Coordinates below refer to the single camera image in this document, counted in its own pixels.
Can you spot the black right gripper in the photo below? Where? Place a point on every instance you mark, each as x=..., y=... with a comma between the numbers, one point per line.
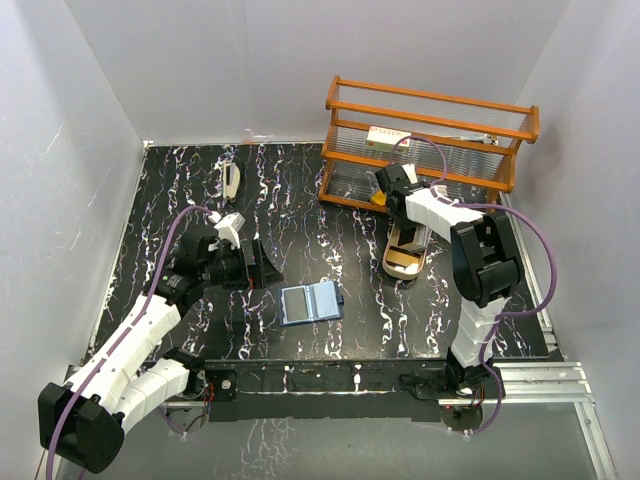
x=403, y=223

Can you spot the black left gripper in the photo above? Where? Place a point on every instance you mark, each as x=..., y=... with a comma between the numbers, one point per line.
x=259, y=274

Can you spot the dark mirror-finish card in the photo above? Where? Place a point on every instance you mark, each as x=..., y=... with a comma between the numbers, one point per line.
x=295, y=305

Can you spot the blue card holder wallet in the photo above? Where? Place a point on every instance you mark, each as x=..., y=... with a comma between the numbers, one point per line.
x=324, y=300

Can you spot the stack of silver cards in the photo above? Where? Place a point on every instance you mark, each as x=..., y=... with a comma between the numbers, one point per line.
x=414, y=239

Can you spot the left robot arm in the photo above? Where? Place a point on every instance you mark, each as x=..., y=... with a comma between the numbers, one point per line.
x=85, y=420

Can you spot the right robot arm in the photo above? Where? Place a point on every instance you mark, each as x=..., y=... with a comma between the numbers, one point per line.
x=486, y=267

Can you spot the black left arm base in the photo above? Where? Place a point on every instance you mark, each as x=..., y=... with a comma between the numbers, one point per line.
x=193, y=408

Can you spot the beige oval card tray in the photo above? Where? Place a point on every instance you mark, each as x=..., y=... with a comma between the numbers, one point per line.
x=398, y=263

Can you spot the yellow and grey tape measure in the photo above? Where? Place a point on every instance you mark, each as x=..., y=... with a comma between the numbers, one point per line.
x=378, y=198

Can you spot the white red small box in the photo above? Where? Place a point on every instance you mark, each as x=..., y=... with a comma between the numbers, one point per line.
x=386, y=140

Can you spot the orange wooden shelf rack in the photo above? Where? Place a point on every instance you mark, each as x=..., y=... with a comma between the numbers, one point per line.
x=472, y=144

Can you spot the white and black stapler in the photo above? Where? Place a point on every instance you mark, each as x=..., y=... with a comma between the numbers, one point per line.
x=231, y=179

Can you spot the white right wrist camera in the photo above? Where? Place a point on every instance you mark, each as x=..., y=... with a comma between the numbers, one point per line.
x=410, y=171

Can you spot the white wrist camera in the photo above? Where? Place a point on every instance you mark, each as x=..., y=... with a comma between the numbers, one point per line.
x=227, y=227
x=410, y=171

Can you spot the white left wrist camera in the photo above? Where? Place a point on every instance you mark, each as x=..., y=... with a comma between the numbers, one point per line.
x=227, y=227

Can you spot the aluminium front rail frame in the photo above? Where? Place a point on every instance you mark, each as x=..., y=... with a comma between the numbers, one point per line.
x=368, y=390

